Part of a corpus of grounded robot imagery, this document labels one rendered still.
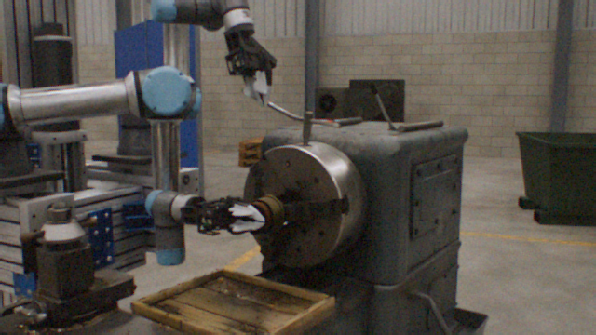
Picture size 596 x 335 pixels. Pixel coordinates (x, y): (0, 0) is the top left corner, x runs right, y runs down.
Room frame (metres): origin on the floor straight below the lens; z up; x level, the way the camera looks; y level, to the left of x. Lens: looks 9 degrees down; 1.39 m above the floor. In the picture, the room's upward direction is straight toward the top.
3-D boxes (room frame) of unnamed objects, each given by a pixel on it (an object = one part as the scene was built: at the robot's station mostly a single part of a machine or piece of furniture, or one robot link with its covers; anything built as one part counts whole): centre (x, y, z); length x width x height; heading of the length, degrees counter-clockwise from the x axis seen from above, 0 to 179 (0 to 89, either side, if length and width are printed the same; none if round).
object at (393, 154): (1.74, -0.23, 1.06); 0.59 x 0.48 x 0.39; 144
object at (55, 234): (0.94, 0.42, 1.13); 0.08 x 0.08 x 0.03
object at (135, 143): (1.83, 0.53, 1.21); 0.15 x 0.15 x 0.10
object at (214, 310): (1.19, 0.14, 0.89); 0.36 x 0.30 x 0.04; 54
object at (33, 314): (0.96, 0.40, 0.99); 0.20 x 0.10 x 0.05; 144
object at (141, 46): (8.02, 2.14, 1.18); 4.12 x 0.80 x 2.35; 30
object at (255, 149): (9.72, 0.42, 0.22); 1.25 x 0.86 x 0.44; 162
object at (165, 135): (1.50, 0.36, 1.19); 0.12 x 0.11 x 0.49; 106
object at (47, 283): (0.94, 0.41, 1.07); 0.07 x 0.07 x 0.10; 54
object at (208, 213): (1.28, 0.21, 1.08); 0.12 x 0.09 x 0.08; 53
